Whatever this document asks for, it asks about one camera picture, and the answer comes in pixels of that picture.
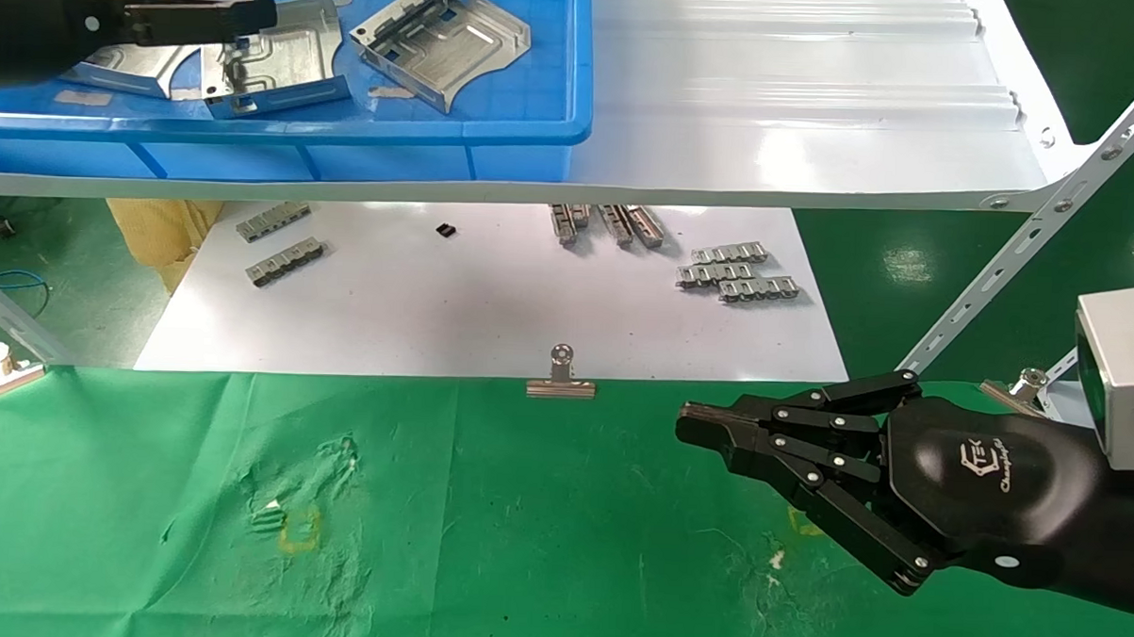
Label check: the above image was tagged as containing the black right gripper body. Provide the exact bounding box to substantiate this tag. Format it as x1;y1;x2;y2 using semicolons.
877;396;1109;593

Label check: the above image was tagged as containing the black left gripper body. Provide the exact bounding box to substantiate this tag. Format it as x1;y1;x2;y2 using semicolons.
0;0;128;95

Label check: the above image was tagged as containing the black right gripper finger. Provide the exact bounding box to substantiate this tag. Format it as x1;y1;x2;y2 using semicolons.
671;428;943;597
674;360;926;445

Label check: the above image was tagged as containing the stamped sheet metal bracket part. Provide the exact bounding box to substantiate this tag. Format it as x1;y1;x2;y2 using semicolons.
58;0;208;101
197;0;355;124
345;0;534;118

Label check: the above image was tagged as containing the yellow cloth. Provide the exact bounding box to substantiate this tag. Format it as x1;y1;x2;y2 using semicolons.
102;197;226;296

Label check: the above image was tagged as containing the white shelf board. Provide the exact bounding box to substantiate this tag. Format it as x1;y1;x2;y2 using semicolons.
0;0;1106;236

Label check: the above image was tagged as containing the green cloth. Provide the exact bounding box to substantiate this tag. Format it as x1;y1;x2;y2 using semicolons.
0;349;1134;637

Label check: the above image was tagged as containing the blue plastic bin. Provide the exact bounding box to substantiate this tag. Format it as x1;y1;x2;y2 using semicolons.
0;0;598;196

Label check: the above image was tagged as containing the white table board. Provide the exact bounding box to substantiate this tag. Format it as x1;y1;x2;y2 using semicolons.
133;186;856;396

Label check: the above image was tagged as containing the small grey metal rail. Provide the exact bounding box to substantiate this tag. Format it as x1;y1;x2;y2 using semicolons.
595;204;635;249
689;239;770;268
675;258;758;292
235;199;313;246
715;273;802;307
244;235;327;290
548;203;592;248
622;204;668;251

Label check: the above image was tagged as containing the blue cable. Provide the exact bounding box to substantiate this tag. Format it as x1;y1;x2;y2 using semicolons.
0;269;53;319

